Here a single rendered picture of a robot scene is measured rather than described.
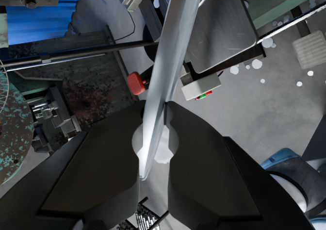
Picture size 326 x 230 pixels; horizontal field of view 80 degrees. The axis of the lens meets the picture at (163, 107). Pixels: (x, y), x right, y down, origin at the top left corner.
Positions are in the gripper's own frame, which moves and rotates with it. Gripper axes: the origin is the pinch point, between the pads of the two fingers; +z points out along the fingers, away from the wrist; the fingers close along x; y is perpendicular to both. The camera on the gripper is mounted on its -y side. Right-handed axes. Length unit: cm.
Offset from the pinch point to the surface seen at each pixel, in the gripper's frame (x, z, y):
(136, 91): -7, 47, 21
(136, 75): -7, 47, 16
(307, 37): 56, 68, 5
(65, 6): -109, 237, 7
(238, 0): 12.3, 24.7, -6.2
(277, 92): 63, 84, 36
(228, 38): 12.0, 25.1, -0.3
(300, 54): 56, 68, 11
